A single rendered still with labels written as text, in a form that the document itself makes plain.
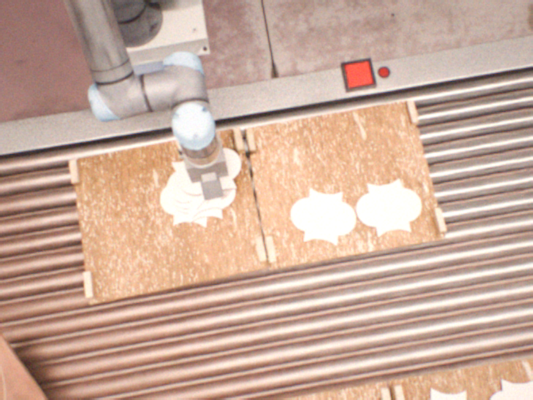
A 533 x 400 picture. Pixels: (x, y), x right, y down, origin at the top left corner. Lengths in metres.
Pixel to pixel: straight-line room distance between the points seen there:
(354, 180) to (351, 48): 1.27
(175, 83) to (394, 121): 0.58
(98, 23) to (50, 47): 1.67
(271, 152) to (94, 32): 0.53
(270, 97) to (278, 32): 1.15
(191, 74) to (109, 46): 0.16
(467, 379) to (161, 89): 0.88
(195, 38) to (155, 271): 0.58
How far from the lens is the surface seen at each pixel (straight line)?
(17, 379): 1.40
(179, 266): 1.44
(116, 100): 1.21
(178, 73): 1.20
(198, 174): 1.33
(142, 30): 1.59
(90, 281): 1.45
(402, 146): 1.52
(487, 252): 1.52
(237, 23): 2.72
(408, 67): 1.63
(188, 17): 1.64
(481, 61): 1.68
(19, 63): 2.84
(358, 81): 1.58
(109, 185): 1.51
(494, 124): 1.62
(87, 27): 1.17
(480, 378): 1.47
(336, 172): 1.48
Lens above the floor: 2.34
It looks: 75 degrees down
